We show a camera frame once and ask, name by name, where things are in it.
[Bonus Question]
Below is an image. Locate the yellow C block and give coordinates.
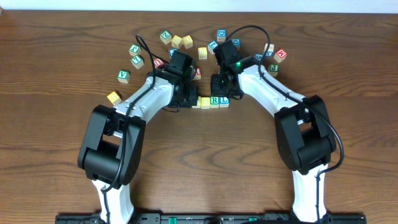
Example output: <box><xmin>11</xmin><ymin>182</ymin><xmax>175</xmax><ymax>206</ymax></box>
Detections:
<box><xmin>192</xmin><ymin>96</ymin><xmax>201</xmax><ymax>108</ymax></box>

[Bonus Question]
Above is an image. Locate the blue l block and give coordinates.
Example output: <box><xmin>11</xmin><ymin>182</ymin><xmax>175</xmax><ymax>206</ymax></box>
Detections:
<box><xmin>207</xmin><ymin>40</ymin><xmax>218</xmax><ymax>55</ymax></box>
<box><xmin>219</xmin><ymin>97</ymin><xmax>230</xmax><ymax>108</ymax></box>

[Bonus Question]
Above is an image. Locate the yellow O block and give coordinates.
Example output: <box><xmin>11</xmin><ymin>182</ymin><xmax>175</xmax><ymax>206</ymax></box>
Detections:
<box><xmin>201</xmin><ymin>97</ymin><xmax>211</xmax><ymax>109</ymax></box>

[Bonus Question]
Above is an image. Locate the green R block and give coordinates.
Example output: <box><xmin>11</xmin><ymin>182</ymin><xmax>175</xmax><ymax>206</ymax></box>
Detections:
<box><xmin>210</xmin><ymin>96</ymin><xmax>220</xmax><ymax>108</ymax></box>

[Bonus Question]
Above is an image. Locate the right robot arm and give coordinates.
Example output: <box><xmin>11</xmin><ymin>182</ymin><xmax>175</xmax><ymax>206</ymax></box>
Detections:
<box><xmin>208</xmin><ymin>40</ymin><xmax>336</xmax><ymax>222</ymax></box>

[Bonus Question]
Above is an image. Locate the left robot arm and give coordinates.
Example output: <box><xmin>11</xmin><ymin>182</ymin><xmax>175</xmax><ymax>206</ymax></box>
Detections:
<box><xmin>78</xmin><ymin>51</ymin><xmax>198</xmax><ymax>223</ymax></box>

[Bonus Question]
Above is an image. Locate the red A block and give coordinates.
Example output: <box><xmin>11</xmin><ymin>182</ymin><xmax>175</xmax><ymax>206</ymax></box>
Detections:
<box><xmin>193</xmin><ymin>67</ymin><xmax>201</xmax><ymax>80</ymax></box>

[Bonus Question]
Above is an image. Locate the yellow S block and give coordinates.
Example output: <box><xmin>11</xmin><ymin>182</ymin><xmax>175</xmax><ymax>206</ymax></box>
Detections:
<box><xmin>198</xmin><ymin>47</ymin><xmax>208</xmax><ymax>60</ymax></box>

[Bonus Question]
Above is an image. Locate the blue 5 block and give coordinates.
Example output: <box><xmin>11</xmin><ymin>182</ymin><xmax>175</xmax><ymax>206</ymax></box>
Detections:
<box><xmin>254</xmin><ymin>53</ymin><xmax>263</xmax><ymax>60</ymax></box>

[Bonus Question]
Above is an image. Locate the red U block left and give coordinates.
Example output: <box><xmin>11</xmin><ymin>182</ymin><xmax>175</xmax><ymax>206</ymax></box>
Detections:
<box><xmin>154</xmin><ymin>58</ymin><xmax>165</xmax><ymax>69</ymax></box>

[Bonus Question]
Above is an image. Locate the blue D block right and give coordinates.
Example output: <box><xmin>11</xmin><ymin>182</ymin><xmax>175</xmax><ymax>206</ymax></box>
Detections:
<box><xmin>231</xmin><ymin>39</ymin><xmax>241</xmax><ymax>50</ymax></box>

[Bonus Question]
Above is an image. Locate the blue d block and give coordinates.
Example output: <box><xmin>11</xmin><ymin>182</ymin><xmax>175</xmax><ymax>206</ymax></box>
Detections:
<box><xmin>216</xmin><ymin>29</ymin><xmax>227</xmax><ymax>42</ymax></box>
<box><xmin>231</xmin><ymin>39</ymin><xmax>241</xmax><ymax>50</ymax></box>

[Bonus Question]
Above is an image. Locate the blue P block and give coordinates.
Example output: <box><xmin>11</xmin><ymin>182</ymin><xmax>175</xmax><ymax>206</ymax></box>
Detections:
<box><xmin>169</xmin><ymin>48</ymin><xmax>178</xmax><ymax>58</ymax></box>

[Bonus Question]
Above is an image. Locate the green J block right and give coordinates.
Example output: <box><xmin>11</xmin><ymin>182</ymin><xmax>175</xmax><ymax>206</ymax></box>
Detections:
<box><xmin>268</xmin><ymin>64</ymin><xmax>279</xmax><ymax>77</ymax></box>

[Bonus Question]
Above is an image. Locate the green j block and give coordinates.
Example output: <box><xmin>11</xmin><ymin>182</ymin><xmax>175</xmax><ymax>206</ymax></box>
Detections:
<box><xmin>268</xmin><ymin>64</ymin><xmax>279</xmax><ymax>77</ymax></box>
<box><xmin>129</xmin><ymin>44</ymin><xmax>142</xmax><ymax>57</ymax></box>

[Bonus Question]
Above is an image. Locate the blue D block top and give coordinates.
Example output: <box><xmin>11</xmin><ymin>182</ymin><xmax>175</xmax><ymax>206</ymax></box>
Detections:
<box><xmin>216</xmin><ymin>29</ymin><xmax>227</xmax><ymax>42</ymax></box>

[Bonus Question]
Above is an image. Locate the yellow block upper right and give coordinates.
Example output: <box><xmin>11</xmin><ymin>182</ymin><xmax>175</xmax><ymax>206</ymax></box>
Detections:
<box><xmin>182</xmin><ymin>35</ymin><xmax>193</xmax><ymax>49</ymax></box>

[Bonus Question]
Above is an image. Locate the blue X block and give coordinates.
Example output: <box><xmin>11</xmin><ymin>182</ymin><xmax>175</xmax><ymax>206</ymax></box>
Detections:
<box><xmin>264</xmin><ymin>44</ymin><xmax>274</xmax><ymax>57</ymax></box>

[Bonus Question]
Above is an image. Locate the yellow block upper left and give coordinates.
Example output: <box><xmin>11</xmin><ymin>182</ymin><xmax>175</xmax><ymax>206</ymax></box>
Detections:
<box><xmin>171</xmin><ymin>35</ymin><xmax>183</xmax><ymax>49</ymax></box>

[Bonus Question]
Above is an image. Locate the green 7 block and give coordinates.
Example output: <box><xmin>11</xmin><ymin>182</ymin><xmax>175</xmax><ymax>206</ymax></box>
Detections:
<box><xmin>131</xmin><ymin>55</ymin><xmax>144</xmax><ymax>69</ymax></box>

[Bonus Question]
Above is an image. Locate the red M block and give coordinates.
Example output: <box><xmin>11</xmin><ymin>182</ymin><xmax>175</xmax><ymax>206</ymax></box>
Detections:
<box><xmin>274</xmin><ymin>49</ymin><xmax>287</xmax><ymax>63</ymax></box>

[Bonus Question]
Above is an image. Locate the green Z block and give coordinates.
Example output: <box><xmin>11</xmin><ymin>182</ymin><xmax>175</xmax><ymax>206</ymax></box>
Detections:
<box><xmin>160</xmin><ymin>30</ymin><xmax>172</xmax><ymax>45</ymax></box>

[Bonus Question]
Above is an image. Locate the green V block left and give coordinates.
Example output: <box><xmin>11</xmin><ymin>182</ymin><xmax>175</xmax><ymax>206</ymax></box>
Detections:
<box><xmin>117</xmin><ymin>70</ymin><xmax>130</xmax><ymax>83</ymax></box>

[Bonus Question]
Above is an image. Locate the green J block left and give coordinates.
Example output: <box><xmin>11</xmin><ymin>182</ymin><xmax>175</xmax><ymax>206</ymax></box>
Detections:
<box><xmin>129</xmin><ymin>44</ymin><xmax>142</xmax><ymax>57</ymax></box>

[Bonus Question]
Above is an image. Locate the yellow G block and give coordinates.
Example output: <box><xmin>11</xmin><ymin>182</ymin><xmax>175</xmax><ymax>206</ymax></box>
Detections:
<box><xmin>107</xmin><ymin>91</ymin><xmax>123</xmax><ymax>106</ymax></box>

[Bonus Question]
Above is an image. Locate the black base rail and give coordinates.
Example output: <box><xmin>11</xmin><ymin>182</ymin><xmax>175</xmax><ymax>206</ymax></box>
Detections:
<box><xmin>55</xmin><ymin>212</ymin><xmax>367</xmax><ymax>224</ymax></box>

